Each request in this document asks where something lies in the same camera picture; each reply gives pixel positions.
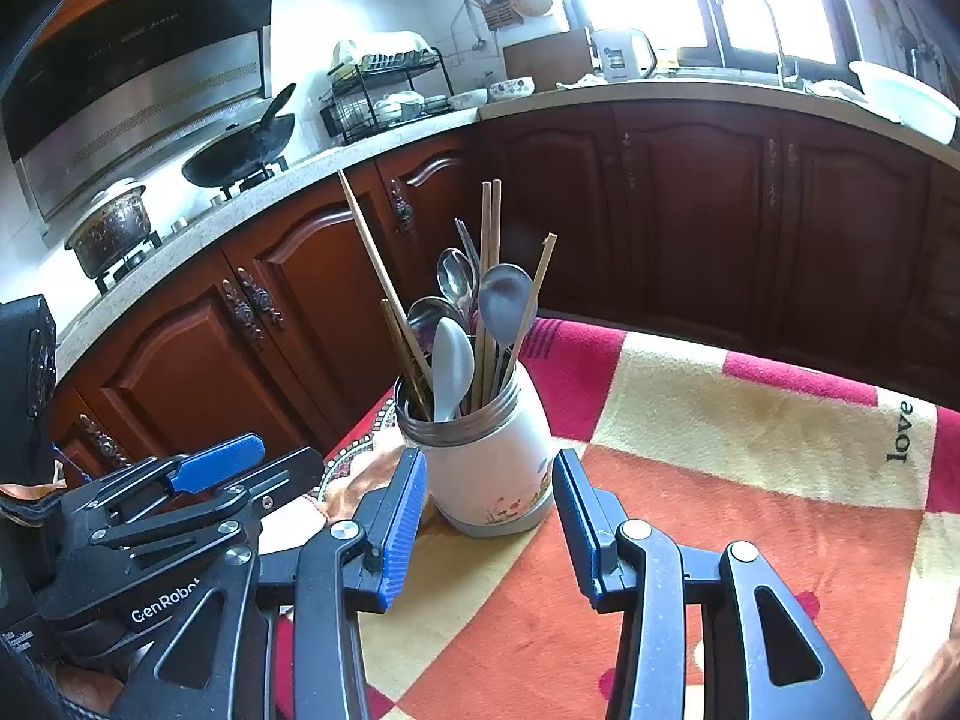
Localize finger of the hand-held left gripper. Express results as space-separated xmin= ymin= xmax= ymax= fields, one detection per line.
xmin=81 ymin=433 xmax=266 ymax=517
xmin=90 ymin=447 xmax=326 ymax=548

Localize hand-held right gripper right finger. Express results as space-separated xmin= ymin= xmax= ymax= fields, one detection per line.
xmin=551 ymin=447 xmax=880 ymax=720

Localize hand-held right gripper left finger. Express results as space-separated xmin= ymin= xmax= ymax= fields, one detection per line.
xmin=112 ymin=447 xmax=430 ymax=720

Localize white utensil holder jar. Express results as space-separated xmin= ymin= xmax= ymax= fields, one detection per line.
xmin=394 ymin=371 xmax=556 ymax=539

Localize pale grey spoon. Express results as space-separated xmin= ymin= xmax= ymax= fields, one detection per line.
xmin=431 ymin=316 xmax=476 ymax=423

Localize steel spoon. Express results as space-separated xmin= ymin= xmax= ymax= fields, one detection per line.
xmin=405 ymin=296 xmax=460 ymax=361

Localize large grey metal spoon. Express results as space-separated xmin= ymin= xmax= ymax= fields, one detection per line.
xmin=478 ymin=264 xmax=536 ymax=398

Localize shiny silver spoon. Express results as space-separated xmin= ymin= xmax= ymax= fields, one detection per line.
xmin=436 ymin=247 xmax=479 ymax=316

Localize small metal fork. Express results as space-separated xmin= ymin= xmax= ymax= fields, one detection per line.
xmin=454 ymin=219 xmax=482 ymax=278

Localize printed patchwork blanket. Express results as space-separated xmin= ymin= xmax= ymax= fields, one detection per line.
xmin=259 ymin=315 xmax=960 ymax=720

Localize gas stove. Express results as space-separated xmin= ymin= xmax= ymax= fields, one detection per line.
xmin=41 ymin=154 xmax=293 ymax=293

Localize steel cooking pot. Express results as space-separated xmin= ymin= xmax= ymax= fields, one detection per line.
xmin=64 ymin=178 xmax=155 ymax=278

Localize black wok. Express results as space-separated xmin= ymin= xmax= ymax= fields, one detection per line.
xmin=181 ymin=82 xmax=299 ymax=188

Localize dark wooden kitchen cabinets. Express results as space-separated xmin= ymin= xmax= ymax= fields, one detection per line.
xmin=45 ymin=101 xmax=960 ymax=481

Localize black range hood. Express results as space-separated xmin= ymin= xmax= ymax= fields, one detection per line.
xmin=0 ymin=0 xmax=277 ymax=222

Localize wooden cutting board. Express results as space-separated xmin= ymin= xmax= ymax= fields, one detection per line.
xmin=502 ymin=31 xmax=595 ymax=95

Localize white electric kettle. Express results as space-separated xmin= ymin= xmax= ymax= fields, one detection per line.
xmin=590 ymin=26 xmax=659 ymax=83

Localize curved metal faucet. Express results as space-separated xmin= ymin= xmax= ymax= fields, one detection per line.
xmin=716 ymin=0 xmax=796 ymax=91

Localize large white plastic basin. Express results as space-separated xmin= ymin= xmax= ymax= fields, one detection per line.
xmin=849 ymin=60 xmax=960 ymax=145

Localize black wire dish rack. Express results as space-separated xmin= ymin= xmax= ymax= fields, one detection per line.
xmin=320 ymin=30 xmax=456 ymax=147

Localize wall chopstick holder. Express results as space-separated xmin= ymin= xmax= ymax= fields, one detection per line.
xmin=465 ymin=0 xmax=526 ymax=31

